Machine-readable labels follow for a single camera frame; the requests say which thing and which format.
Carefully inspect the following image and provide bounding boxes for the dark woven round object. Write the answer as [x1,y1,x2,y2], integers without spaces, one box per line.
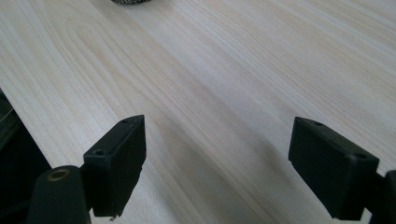
[110,0,152,6]

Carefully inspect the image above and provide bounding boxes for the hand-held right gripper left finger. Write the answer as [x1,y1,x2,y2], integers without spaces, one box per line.
[83,114,148,217]

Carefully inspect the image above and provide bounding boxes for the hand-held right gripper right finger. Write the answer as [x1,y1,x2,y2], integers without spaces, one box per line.
[288,117,380,221]

